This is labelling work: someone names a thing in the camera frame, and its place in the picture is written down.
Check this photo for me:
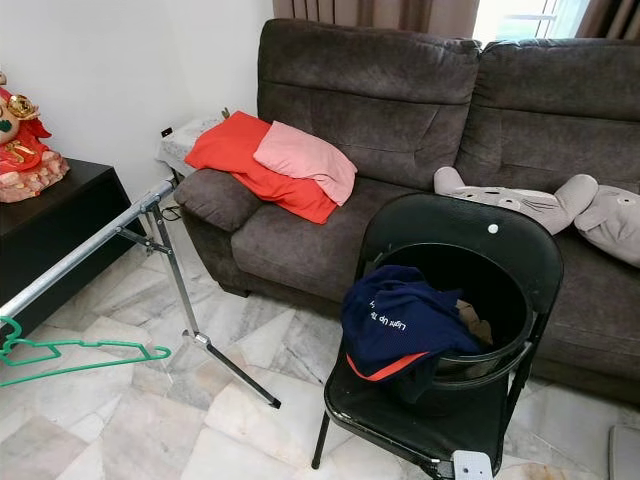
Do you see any navy shirt orange trim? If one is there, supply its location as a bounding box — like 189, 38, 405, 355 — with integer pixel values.
340, 265, 486, 384

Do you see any green plastic hanger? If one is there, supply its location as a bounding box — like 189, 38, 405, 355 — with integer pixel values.
0, 315, 173, 389

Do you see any black tv console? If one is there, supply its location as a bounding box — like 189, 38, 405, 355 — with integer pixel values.
0, 158, 146, 336

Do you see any silver metal clothes rack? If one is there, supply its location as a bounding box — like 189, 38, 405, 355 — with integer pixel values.
0, 180, 283, 411

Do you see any red laughing buddha statue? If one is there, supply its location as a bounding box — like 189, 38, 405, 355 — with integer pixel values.
0, 72, 71, 204

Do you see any side table lace cloth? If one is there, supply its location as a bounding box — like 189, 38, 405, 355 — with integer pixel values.
157, 116, 223, 179

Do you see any red pillow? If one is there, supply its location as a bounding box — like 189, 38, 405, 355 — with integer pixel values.
185, 110, 339, 225

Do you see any pink pillow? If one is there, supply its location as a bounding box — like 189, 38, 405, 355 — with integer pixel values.
253, 120, 359, 207

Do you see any dark brown sofa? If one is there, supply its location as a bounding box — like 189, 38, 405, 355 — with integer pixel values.
172, 18, 640, 406

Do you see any brown curtain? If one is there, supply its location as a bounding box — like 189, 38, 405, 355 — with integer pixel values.
270, 0, 481, 41
575, 0, 640, 41

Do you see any black folding chair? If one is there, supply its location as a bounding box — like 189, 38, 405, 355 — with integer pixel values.
310, 193, 566, 479

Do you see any brown cloth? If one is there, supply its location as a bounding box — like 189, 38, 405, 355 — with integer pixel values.
455, 298, 494, 346

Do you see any black plastic bucket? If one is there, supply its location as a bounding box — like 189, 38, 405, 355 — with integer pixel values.
375, 242, 533, 406

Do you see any bright window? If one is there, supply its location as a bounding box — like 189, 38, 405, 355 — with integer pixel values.
470, 0, 593, 43

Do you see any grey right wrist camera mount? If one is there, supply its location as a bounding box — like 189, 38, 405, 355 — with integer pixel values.
451, 450, 495, 480

